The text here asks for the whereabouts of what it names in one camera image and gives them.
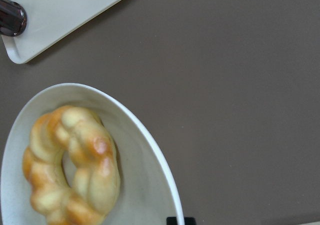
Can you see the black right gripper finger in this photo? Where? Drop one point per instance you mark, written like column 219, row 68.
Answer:
column 173, row 220

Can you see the white oval donut plate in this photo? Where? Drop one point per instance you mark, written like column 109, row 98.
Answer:
column 148, row 192

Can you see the twisted golden donut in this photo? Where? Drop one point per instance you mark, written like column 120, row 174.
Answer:
column 71, row 165

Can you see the cream rabbit serving tray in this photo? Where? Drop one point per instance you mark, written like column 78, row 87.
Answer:
column 48, row 21

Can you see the dark drink bottle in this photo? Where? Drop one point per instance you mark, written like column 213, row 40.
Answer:
column 13, row 18

